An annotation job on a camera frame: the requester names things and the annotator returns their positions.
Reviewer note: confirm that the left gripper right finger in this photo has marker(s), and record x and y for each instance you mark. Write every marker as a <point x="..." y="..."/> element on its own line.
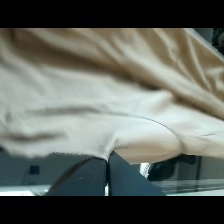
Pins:
<point x="128" y="181"/>

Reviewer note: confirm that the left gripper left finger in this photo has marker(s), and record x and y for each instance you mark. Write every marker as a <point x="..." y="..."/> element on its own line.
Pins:
<point x="86" y="180"/>

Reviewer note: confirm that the beige shirt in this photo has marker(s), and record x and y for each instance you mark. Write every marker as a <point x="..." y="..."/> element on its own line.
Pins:
<point x="100" y="100"/>

